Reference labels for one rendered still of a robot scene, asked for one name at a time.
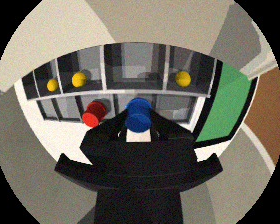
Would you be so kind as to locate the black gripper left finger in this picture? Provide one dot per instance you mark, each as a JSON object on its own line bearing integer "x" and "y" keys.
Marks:
{"x": 110, "y": 129}

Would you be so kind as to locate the green tray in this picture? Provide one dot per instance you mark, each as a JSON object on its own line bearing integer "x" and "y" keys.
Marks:
{"x": 230, "y": 105}

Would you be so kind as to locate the yellow marble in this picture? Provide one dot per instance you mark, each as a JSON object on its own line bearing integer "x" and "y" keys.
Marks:
{"x": 182, "y": 78}
{"x": 79, "y": 79}
{"x": 52, "y": 85}

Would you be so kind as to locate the blue round plug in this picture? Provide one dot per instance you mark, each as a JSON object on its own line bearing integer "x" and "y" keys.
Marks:
{"x": 138, "y": 118}

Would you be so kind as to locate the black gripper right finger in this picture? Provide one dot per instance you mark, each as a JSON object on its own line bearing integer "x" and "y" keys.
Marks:
{"x": 167, "y": 129}

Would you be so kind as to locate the grey slanted cover panel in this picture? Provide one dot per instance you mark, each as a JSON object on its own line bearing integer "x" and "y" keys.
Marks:
{"x": 218, "y": 29}

